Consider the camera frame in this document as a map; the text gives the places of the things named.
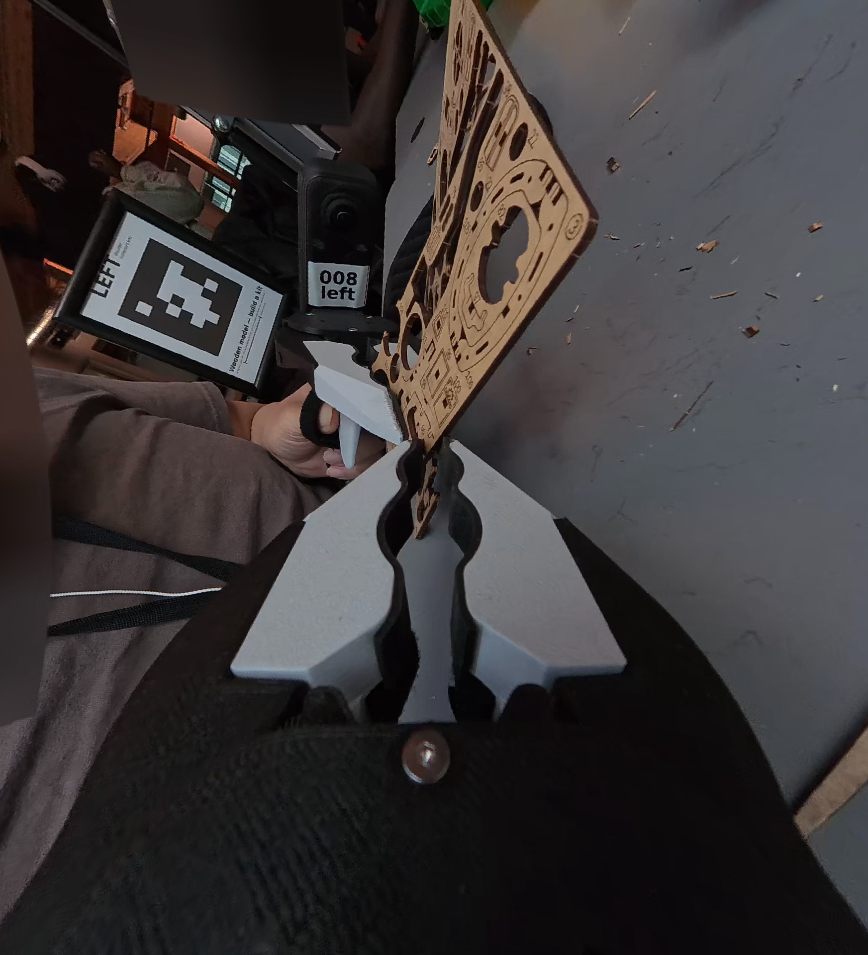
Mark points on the laser-cut wooden parts sheet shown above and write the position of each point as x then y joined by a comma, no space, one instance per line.
478,328

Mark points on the black framed marker sign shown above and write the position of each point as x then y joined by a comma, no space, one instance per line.
180,298

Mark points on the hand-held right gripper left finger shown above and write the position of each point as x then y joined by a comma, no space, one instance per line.
314,597

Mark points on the green plastic object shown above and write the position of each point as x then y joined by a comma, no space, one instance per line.
434,7

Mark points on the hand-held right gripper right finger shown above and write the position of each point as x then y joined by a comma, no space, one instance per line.
538,597

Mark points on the person's left hand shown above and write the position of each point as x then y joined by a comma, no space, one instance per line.
284,433

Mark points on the person's left forearm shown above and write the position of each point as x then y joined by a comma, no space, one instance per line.
240,419

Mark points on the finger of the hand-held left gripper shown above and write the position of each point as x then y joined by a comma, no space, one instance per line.
352,388

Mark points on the scattered wood chips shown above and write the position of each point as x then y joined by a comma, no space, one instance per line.
706,245

